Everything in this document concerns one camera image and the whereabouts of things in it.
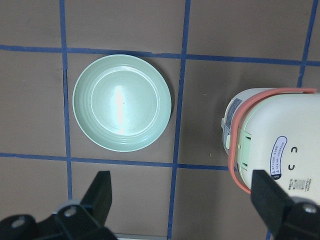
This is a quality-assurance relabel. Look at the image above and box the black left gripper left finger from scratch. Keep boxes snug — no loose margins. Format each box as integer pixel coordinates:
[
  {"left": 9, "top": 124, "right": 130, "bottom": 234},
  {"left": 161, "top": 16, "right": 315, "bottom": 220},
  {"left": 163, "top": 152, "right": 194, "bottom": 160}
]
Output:
[{"left": 80, "top": 171, "right": 112, "bottom": 226}]

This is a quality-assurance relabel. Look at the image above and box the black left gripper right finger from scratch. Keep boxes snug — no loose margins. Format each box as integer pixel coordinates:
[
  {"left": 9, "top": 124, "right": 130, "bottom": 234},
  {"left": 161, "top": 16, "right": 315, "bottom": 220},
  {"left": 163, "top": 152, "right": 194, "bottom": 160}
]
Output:
[{"left": 250, "top": 169, "right": 295, "bottom": 234}]

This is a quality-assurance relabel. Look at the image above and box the white rice cooker orange handle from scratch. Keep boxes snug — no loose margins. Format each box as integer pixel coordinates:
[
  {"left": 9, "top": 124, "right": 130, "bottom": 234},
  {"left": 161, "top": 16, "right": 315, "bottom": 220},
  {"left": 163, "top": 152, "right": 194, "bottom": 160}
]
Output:
[{"left": 221, "top": 87, "right": 320, "bottom": 202}]

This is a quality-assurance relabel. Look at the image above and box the green plate near left arm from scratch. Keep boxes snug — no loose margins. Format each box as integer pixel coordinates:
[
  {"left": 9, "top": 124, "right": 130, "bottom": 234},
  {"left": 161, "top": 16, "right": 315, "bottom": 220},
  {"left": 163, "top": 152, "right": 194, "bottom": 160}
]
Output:
[{"left": 72, "top": 54, "right": 172, "bottom": 152}]

